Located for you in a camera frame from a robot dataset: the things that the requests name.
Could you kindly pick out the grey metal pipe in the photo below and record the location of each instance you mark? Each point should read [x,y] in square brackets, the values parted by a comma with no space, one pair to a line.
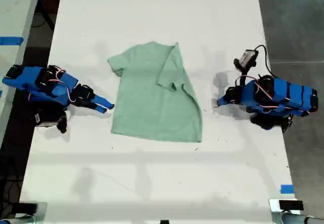
[301,219]

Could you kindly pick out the square blue tape piece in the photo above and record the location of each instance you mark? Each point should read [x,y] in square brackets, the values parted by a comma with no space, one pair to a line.
[287,189]

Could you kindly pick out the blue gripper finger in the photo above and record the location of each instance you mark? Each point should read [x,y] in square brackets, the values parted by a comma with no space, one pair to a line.
[97,107]
[103,102]
[223,99]
[222,104]

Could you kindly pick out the pale green T-shirt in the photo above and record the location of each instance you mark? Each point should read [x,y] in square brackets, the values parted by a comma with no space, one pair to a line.
[154,102]

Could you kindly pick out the long blue tape strip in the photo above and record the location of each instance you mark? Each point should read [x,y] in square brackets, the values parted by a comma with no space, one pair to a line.
[11,41]

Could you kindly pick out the metal clamp with black box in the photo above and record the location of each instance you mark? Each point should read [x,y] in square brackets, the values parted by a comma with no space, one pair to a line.
[289,205]
[30,207]

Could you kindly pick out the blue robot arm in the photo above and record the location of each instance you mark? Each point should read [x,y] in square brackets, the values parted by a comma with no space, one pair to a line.
[291,95]
[27,80]

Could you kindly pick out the small black edge block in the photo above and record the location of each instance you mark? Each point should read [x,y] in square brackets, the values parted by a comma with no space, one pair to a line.
[164,222]

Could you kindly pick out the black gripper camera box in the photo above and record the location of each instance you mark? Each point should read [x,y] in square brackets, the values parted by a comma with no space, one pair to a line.
[246,58]
[44,119]

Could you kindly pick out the white side table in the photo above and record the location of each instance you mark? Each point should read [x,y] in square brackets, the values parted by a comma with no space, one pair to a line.
[15,19]

